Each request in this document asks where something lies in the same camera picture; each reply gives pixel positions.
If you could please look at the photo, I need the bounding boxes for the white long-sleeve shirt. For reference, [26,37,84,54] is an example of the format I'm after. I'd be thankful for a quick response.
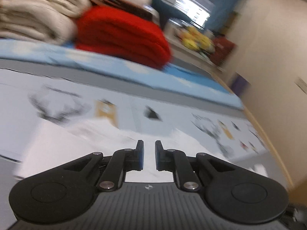
[14,118,253,182]

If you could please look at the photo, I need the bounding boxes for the dark red cushion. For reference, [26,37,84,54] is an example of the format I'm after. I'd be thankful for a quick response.
[209,35,237,67]

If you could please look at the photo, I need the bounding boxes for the yellow plush toys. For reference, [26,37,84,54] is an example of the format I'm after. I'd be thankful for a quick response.
[177,26,215,53]

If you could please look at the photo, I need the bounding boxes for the red knitted blanket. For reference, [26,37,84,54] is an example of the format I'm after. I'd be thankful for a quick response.
[75,6,171,70]

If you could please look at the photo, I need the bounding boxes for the blue curtain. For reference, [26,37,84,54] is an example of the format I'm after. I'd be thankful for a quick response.
[205,0,239,32]

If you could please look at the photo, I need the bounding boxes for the cream folded blanket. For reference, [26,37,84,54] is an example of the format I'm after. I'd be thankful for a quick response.
[1,0,92,45]

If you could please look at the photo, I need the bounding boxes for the purple box by wall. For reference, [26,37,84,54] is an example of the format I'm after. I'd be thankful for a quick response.
[230,74,250,97]

